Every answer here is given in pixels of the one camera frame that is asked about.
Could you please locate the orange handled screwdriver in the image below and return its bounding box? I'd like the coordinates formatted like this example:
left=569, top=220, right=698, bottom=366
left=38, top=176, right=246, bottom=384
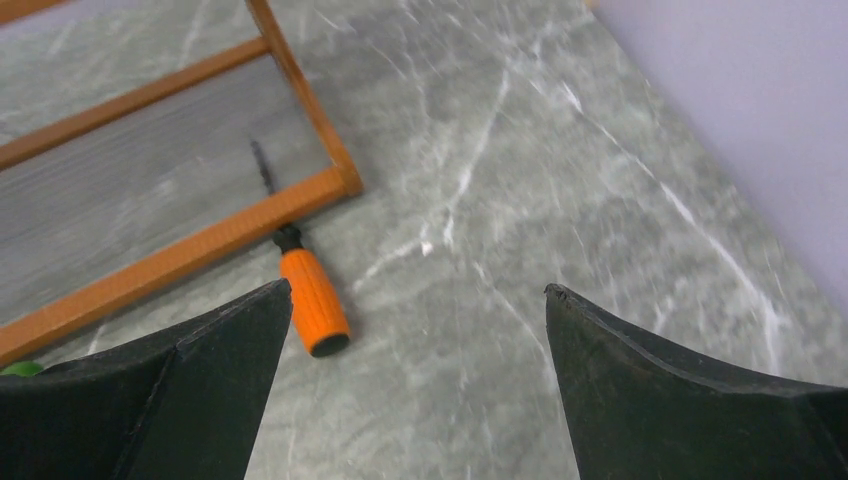
left=248, top=137, right=352, bottom=360

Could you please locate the orange wooden shelf rack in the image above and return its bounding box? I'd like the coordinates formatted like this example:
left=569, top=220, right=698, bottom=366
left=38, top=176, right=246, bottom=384
left=1, top=1, right=363, bottom=363

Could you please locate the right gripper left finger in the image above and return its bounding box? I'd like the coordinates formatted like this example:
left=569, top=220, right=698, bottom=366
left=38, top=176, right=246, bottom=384
left=1, top=280, right=292, bottom=479

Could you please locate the green plastic pipe fitting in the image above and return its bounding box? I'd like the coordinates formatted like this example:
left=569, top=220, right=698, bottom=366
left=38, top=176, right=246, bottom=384
left=1, top=361, right=45, bottom=378

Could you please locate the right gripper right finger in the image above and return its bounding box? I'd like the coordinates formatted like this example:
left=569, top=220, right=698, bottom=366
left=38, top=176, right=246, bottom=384
left=545, top=284, right=847, bottom=479

